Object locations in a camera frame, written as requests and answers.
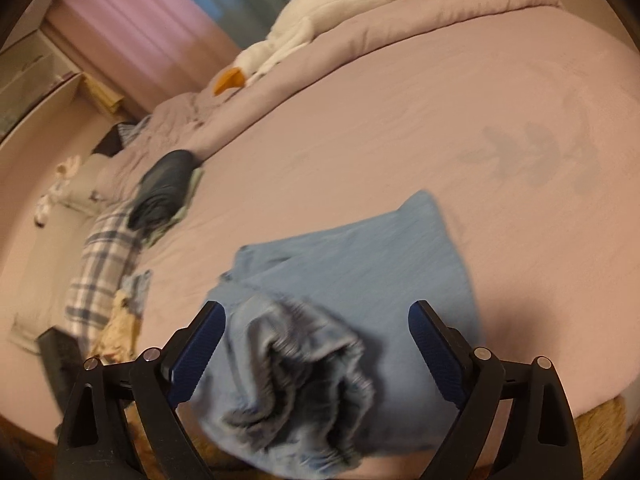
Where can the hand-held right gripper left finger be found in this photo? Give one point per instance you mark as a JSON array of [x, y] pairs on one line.
[[200, 350]]

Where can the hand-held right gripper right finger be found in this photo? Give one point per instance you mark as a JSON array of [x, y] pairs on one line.
[[435, 355]]

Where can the light blue denim pants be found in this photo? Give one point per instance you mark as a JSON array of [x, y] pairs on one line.
[[350, 270]]

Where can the yellowish crumpled cloth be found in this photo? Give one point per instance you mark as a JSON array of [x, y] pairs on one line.
[[120, 325]]

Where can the small blue cloth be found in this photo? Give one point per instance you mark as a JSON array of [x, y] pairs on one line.
[[137, 287]]

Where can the plaid cloth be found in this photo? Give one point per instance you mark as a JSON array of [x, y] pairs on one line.
[[100, 260]]

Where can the black box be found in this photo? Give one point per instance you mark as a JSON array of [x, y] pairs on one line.
[[57, 360]]

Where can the pale green cloth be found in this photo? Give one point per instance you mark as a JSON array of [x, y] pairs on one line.
[[193, 185]]

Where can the dark rolled cloth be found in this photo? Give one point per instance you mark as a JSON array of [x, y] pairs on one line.
[[160, 185]]

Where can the grey pillow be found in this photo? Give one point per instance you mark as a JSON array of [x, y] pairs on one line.
[[95, 180]]

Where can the small white plush toy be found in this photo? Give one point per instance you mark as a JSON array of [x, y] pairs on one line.
[[55, 195]]

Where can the bed with pink sheet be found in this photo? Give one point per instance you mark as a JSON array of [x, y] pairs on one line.
[[400, 135]]

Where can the white cabinet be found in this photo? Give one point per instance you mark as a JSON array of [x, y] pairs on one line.
[[30, 85]]

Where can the pink curtain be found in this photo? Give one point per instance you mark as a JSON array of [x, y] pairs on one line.
[[125, 25]]

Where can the pink quilt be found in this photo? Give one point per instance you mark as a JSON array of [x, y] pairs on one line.
[[350, 25]]

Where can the white goose plush toy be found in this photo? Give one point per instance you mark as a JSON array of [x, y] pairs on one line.
[[320, 5]]

